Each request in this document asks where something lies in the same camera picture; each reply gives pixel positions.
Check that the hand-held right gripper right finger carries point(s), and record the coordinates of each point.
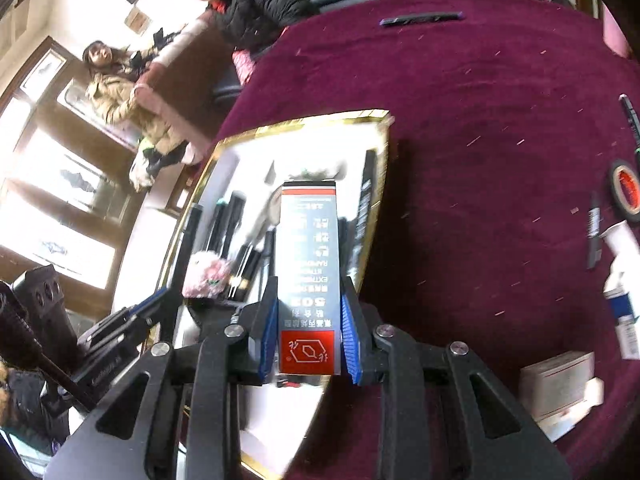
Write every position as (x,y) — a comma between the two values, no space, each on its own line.
(348,345)

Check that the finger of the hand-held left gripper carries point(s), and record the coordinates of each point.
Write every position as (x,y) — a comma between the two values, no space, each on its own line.
(120,330)

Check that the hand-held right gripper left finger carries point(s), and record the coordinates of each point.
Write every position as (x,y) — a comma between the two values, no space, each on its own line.
(270,340)

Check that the black lipstick tube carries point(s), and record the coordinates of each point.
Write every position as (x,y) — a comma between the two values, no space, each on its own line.
(242,275)

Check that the grey red glue box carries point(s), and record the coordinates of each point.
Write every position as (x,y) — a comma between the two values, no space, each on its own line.
(310,270)

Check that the white tray gold rim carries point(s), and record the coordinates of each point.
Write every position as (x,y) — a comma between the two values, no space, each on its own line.
(235,160)

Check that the glass door cabinet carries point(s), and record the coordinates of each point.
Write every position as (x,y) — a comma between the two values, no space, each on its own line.
(50,200)

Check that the white cardboard box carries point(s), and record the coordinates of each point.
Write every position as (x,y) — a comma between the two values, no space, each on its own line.
(597,397)
(555,385)

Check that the thin black pen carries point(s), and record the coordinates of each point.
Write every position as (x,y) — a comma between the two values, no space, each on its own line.
(595,230)

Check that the pink patterned cloth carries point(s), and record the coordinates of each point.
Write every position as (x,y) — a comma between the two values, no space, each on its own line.
(244,67)

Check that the white tube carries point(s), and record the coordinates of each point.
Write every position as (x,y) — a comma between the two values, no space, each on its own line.
(622,240)

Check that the black tape roll orange core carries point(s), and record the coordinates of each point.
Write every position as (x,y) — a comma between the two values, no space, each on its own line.
(614,185)

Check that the purple-capped black marker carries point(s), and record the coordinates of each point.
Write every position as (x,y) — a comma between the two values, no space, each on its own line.
(420,19)

